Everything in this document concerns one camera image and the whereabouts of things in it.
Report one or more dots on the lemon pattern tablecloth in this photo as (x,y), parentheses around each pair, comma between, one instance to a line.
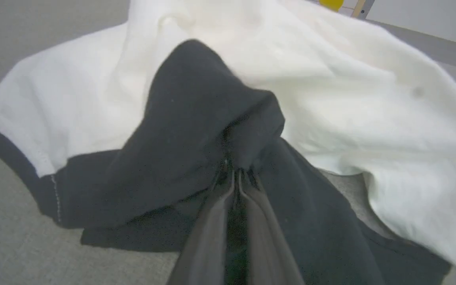
(331,4)

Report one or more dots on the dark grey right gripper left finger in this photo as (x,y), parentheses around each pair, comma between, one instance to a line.
(208,245)

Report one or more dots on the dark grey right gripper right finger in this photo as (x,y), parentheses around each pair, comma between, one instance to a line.
(267,253)

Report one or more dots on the white and black garment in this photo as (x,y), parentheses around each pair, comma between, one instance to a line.
(331,103)

